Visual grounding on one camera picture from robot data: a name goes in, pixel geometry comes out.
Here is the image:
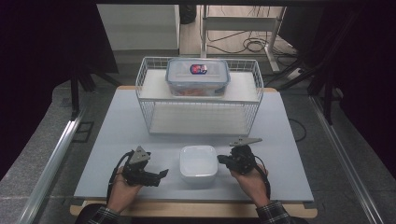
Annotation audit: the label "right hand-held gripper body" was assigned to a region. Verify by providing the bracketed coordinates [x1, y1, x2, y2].
[228, 136, 263, 175]

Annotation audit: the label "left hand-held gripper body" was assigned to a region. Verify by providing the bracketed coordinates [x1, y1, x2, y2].
[120, 146, 163, 188]

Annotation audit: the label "white square container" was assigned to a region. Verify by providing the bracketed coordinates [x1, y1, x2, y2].
[178, 145, 219, 185]

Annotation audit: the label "white wire rack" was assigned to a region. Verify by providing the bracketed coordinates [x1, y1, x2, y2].
[134, 56, 265, 136]

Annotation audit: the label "lidded clear food container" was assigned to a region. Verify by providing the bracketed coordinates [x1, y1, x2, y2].
[165, 58, 232, 97]

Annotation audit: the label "person's right hand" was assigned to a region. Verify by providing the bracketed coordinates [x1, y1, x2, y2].
[229, 163, 272, 209]

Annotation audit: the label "person's left hand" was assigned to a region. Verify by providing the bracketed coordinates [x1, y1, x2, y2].
[106, 172, 144, 215]

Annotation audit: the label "pale grey table mat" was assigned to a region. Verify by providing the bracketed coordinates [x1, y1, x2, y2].
[74, 88, 315, 203]

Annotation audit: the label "black stand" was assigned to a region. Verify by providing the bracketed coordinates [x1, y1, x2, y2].
[68, 60, 123, 120]
[263, 7, 362, 126]

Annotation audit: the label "black bin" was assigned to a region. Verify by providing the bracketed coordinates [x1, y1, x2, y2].
[179, 4, 198, 25]

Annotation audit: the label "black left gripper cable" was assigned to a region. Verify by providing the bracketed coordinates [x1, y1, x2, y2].
[106, 150, 135, 204]

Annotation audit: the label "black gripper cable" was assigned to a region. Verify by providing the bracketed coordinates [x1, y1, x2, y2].
[252, 154, 273, 201]
[106, 150, 135, 204]

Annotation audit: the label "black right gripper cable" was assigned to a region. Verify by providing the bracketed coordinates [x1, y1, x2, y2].
[252, 154, 273, 201]

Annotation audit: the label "black looped floor cable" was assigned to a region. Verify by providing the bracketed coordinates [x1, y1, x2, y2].
[288, 117, 308, 143]

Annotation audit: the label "aluminium rail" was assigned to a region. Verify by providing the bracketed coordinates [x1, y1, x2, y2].
[308, 93, 386, 224]
[16, 104, 88, 224]

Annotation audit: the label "black floor cables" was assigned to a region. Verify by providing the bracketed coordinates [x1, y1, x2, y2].
[205, 5, 298, 59]

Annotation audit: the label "white desk frame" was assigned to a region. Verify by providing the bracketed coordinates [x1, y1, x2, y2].
[200, 5, 288, 73]

